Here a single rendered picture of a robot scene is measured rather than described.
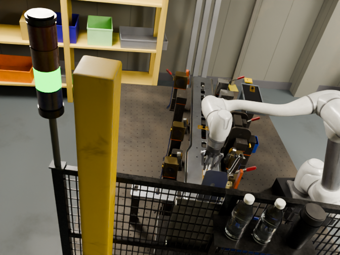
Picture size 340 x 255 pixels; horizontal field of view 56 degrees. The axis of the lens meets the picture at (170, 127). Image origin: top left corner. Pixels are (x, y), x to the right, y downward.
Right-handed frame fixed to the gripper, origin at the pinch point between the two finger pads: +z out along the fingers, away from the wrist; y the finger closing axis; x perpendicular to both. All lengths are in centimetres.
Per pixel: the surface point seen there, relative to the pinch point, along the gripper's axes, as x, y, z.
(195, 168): -6.5, 5.6, 6.6
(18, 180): -56, 149, 106
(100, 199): 68, 46, -49
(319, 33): -288, -157, 11
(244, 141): -23.7, -22.9, -5.4
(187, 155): -16.5, 10.5, 6.6
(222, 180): 26.7, -2.3, -21.7
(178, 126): -38.6, 18.1, 2.0
